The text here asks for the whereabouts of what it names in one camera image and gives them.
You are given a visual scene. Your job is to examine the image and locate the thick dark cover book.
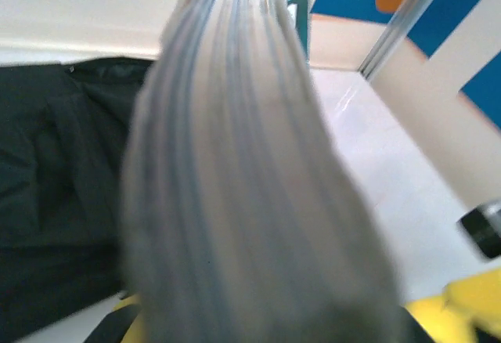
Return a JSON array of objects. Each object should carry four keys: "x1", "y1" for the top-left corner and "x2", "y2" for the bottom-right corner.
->
[{"x1": 119, "y1": 0, "x2": 408, "y2": 343}]

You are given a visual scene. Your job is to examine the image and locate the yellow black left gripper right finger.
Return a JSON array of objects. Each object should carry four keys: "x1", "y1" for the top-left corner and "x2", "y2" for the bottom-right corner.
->
[{"x1": 402, "y1": 267, "x2": 501, "y2": 343}]

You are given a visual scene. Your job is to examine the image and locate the aluminium frame post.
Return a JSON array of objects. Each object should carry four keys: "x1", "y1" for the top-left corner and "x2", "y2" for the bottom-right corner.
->
[{"x1": 358, "y1": 0, "x2": 461, "y2": 82}]

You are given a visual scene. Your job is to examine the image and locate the black backpack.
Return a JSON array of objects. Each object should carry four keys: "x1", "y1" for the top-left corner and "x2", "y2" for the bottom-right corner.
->
[{"x1": 0, "y1": 56, "x2": 157, "y2": 340}]

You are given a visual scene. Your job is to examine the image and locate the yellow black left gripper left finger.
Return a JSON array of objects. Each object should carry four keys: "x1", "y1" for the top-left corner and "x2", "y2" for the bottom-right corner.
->
[{"x1": 84, "y1": 292, "x2": 146, "y2": 343}]

